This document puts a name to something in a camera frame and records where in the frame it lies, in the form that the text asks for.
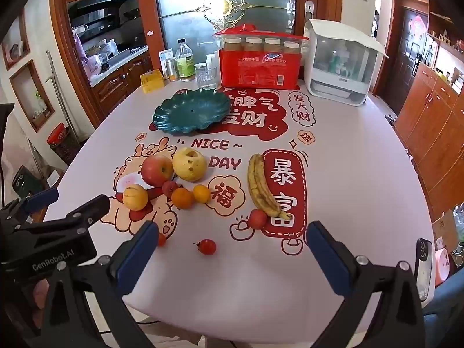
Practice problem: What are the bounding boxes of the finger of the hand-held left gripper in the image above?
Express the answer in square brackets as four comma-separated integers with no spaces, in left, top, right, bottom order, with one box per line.
[12,195,110,242]
[0,187,59,226]

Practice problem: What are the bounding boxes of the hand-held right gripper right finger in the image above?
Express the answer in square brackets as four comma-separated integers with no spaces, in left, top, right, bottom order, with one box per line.
[306,220,425,348]

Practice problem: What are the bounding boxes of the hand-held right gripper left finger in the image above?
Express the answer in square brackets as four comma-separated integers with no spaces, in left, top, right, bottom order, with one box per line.
[39,220,160,348]

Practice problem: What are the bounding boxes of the pale yellow orange fruit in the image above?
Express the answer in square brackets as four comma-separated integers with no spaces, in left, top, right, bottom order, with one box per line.
[122,184,149,211]

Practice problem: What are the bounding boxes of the orange mandarin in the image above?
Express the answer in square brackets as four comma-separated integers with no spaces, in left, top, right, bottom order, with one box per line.
[171,187,194,210]
[193,184,211,204]

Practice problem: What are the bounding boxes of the red apple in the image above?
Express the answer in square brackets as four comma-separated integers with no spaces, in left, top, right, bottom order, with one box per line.
[141,155,175,188]

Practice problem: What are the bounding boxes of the yellow apple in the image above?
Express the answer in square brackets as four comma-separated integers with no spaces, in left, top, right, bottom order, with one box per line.
[172,147,208,182]

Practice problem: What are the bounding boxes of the spotted yellow banana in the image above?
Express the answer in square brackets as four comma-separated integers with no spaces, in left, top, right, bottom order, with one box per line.
[247,153,293,222]

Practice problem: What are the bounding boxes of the dark green scalloped plate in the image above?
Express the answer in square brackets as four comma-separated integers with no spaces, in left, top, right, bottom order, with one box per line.
[152,89,231,133]

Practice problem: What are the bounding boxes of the person's left hand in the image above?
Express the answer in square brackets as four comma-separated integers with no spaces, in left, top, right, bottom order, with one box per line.
[31,279,51,309]

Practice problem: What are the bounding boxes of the red lid bin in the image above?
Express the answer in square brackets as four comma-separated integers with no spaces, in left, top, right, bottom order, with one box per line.
[47,123,78,164]

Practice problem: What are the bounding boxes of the red round fruit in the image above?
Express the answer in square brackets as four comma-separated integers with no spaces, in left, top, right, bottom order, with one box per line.
[248,209,268,230]

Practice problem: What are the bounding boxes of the black smartphone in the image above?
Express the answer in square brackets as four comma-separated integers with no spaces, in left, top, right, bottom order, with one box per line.
[413,238,436,301]

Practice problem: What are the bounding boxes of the metal pole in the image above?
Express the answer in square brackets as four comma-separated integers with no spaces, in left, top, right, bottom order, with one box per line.
[47,51,78,142]

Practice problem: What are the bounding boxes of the pink basin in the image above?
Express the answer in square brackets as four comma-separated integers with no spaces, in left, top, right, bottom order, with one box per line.
[435,249,452,287]

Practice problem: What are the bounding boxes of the cardboard box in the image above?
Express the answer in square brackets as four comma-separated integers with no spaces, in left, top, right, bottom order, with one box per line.
[431,210,459,254]

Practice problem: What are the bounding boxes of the person's leg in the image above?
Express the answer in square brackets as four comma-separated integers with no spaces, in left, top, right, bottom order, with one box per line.
[422,272,464,348]

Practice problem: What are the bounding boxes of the wooden lower kitchen cabinets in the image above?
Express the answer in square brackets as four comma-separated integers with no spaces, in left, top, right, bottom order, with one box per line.
[89,51,153,115]

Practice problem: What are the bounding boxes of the pink rice cooker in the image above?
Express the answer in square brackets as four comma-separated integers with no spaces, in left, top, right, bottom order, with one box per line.
[86,54,103,75]

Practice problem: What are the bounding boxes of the yellow box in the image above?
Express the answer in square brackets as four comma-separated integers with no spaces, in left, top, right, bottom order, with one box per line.
[141,69,164,93]

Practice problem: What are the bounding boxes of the white carton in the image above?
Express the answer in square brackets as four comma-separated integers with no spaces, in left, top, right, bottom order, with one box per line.
[158,49,175,78]

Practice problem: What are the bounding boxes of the wooden sideboard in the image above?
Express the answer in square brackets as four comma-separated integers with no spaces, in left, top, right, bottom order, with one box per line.
[393,32,464,218]

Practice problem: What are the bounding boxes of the green-label plastic bottle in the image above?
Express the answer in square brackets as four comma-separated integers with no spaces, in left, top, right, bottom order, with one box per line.
[175,38,196,82]

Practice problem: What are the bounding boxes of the clear ribbed glass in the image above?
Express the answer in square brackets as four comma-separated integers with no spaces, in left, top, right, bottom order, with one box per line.
[195,63,218,90]

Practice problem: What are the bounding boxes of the white countertop appliance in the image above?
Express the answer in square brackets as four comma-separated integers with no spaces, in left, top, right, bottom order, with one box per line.
[303,19,389,107]

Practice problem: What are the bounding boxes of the black range hood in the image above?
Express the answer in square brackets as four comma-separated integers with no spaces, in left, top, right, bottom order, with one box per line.
[67,0,135,20]

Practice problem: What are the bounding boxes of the red paper cup package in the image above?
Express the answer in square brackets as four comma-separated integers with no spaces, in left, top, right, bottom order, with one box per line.
[212,23,310,90]

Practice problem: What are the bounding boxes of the frosted glass door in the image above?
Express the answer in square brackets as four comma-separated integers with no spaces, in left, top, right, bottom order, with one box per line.
[152,0,298,66]

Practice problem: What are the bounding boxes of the dark entrance door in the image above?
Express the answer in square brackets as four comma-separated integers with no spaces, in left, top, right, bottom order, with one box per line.
[386,7,428,97]

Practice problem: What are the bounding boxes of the wooden wall niche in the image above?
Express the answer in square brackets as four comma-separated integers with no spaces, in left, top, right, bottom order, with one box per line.
[2,11,31,71]
[9,60,55,133]

